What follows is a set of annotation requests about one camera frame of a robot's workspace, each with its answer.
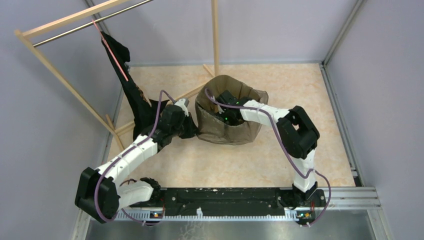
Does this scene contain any metal clothes rail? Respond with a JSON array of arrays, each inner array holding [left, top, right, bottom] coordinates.
[[33, 0, 154, 48]]

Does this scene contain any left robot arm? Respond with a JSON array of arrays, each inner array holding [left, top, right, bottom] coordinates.
[[74, 98, 198, 224]]

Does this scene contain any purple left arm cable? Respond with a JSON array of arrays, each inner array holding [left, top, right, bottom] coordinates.
[[93, 89, 176, 223]]

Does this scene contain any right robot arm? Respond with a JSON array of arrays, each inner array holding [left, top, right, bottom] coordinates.
[[204, 90, 320, 210]]

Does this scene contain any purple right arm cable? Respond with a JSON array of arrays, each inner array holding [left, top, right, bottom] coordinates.
[[204, 87, 332, 228]]

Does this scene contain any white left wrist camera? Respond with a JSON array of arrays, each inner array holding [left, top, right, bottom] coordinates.
[[174, 97, 190, 117]]

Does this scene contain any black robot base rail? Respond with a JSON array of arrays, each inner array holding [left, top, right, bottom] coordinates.
[[130, 187, 327, 217]]

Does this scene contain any dark translucent trash bag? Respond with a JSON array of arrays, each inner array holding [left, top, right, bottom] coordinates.
[[194, 74, 269, 145]]

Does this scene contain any pink clothes hanger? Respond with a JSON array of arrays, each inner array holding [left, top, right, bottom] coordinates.
[[92, 20, 129, 82]]

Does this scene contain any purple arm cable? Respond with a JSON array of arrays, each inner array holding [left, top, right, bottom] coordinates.
[[204, 87, 332, 228], [93, 89, 176, 223]]

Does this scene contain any wooden clothes rack frame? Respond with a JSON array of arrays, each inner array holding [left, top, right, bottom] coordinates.
[[0, 0, 213, 148]]

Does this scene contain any black hanging t-shirt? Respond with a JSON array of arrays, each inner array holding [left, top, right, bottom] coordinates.
[[101, 31, 168, 139]]

